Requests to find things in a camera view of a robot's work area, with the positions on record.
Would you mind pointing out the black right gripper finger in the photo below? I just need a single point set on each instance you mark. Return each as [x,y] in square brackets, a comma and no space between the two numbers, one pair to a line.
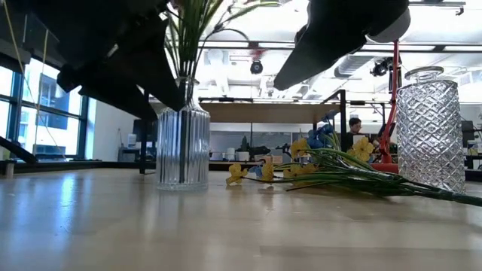
[309,64]

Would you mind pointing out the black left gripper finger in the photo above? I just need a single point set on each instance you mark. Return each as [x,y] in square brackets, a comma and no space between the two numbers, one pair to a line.
[154,67]
[105,92]

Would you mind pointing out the pink artificial flower bunch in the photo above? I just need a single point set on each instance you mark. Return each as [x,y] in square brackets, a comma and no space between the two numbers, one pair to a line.
[188,37]

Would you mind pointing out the ribbed clear glass vase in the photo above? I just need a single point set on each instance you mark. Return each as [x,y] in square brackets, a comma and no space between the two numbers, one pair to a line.
[169,150]

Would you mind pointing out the yellow artificial flower bunch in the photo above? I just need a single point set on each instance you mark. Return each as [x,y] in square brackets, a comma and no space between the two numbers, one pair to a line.
[363,148]

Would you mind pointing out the diamond-cut clear glass vase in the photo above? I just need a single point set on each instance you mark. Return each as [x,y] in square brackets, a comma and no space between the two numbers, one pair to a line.
[429,131]

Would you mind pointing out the black ceiling spotlight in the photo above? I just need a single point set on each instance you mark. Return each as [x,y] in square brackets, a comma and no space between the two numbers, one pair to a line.
[378,68]

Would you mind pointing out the white water jug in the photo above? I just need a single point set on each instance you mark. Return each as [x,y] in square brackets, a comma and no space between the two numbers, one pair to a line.
[132,141]

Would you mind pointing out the black computer monitor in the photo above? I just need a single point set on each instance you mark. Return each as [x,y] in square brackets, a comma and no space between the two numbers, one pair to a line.
[470,131]
[152,131]

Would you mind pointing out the large window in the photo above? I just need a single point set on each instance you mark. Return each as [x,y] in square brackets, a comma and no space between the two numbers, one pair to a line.
[56,131]

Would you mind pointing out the red desk lamp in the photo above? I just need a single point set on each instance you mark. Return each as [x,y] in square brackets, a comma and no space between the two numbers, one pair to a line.
[395,67]

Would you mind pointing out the person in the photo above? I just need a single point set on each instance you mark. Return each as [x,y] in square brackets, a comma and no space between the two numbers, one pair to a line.
[354,126]

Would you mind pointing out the cardboard box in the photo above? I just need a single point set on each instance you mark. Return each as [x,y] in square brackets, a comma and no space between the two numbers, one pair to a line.
[278,159]

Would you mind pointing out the silver ventilation duct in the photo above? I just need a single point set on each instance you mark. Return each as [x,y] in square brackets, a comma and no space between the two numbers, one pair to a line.
[350,66]

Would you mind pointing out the black ceiling camera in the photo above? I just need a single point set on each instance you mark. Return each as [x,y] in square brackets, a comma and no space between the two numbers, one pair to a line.
[256,67]

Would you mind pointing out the wooden shelf with black frame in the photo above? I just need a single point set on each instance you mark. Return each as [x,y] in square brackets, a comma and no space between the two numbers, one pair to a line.
[263,113]

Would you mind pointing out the small grey post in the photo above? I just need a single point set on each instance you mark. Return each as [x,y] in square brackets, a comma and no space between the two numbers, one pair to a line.
[9,169]

